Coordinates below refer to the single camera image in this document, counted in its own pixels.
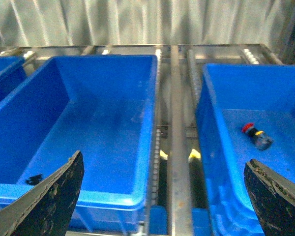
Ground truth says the red push button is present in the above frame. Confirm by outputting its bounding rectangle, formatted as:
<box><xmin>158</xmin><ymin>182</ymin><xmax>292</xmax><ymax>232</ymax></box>
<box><xmin>241</xmin><ymin>122</ymin><xmax>273</xmax><ymax>151</ymax></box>

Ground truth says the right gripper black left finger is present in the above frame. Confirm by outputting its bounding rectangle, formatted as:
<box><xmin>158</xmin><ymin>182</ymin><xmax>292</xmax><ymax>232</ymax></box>
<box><xmin>0</xmin><ymin>150</ymin><xmax>85</xmax><ymax>236</ymax></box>

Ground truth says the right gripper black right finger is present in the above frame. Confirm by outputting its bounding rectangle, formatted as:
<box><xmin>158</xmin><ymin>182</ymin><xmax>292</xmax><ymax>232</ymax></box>
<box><xmin>244</xmin><ymin>159</ymin><xmax>295</xmax><ymax>236</ymax></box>

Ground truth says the blue bin with buttons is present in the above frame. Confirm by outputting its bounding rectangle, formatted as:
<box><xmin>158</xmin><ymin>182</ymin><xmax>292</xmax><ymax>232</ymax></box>
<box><xmin>0</xmin><ymin>56</ymin><xmax>27</xmax><ymax>102</ymax></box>

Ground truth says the metal roller rack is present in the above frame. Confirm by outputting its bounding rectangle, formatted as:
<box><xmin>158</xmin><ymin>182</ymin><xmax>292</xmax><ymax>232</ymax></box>
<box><xmin>0</xmin><ymin>44</ymin><xmax>281</xmax><ymax>236</ymax></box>

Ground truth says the small black plastic clip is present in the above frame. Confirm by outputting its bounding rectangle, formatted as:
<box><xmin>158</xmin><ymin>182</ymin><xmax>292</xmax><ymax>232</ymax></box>
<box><xmin>25</xmin><ymin>174</ymin><xmax>43</xmax><ymax>186</ymax></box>

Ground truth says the empty blue middle bin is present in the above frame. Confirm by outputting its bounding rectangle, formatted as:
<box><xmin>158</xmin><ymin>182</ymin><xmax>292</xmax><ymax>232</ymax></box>
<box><xmin>0</xmin><ymin>55</ymin><xmax>157</xmax><ymax>234</ymax></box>

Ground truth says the blue right target bin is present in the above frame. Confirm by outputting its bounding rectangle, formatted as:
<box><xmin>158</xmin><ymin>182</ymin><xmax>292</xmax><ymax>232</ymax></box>
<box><xmin>196</xmin><ymin>64</ymin><xmax>295</xmax><ymax>236</ymax></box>

